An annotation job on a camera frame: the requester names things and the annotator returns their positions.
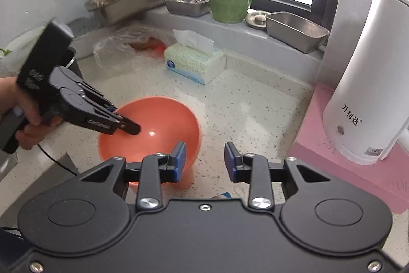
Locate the coral footed bowl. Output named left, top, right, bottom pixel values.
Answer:
left=98, top=96, right=202, bottom=189

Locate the blue patterned sponge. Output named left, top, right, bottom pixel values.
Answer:
left=212, top=192, right=232, bottom=199

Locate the person left hand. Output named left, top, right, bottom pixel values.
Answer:
left=0, top=75, right=63, bottom=151

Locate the black rice cooker pot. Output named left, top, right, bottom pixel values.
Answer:
left=61, top=46, right=83, bottom=78

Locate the clear plastic bag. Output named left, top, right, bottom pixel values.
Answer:
left=93, top=25, right=176, bottom=68

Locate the tissue pack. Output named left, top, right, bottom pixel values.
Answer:
left=164, top=30, right=227, bottom=85

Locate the small steel tray left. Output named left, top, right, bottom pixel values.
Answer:
left=164, top=0, right=210, bottom=17

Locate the small steel tray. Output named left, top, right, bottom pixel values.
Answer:
left=266, top=12, right=329, bottom=54
left=164, top=0, right=210, bottom=17

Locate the white electric kettle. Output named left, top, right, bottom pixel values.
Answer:
left=322, top=0, right=408, bottom=165

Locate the pink box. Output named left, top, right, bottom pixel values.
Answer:
left=286, top=82, right=409, bottom=216

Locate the small steel tray right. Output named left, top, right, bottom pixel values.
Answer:
left=266, top=12, right=329, bottom=54

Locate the round metal lid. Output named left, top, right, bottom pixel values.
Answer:
left=245, top=9, right=270, bottom=30

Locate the black power cable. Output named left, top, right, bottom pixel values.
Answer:
left=36, top=143, right=79, bottom=178

